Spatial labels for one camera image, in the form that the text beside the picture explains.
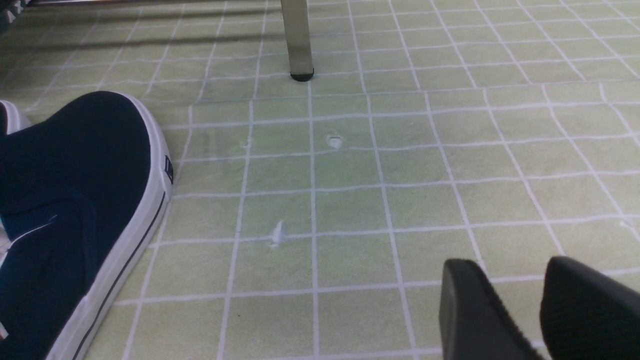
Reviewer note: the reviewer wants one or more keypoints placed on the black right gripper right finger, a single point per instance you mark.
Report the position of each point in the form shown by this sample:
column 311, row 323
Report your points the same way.
column 586, row 315

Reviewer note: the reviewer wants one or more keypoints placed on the navy slip-on shoe right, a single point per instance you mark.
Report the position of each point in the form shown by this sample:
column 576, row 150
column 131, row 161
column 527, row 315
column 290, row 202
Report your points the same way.
column 82, row 194

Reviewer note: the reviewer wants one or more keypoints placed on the navy slip-on shoe left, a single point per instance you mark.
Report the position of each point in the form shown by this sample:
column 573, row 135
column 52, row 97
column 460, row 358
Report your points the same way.
column 12, row 119

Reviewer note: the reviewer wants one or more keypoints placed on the steel shoe rack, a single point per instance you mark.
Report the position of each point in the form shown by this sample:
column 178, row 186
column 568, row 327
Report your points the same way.
column 295, row 17

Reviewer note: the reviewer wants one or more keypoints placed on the navy slip-on shoe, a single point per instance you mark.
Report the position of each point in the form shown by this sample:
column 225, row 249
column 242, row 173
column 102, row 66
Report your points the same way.
column 12, row 119
column 82, row 194

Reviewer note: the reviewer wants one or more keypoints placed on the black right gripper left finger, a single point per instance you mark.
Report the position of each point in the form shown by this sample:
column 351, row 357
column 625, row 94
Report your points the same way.
column 474, row 324

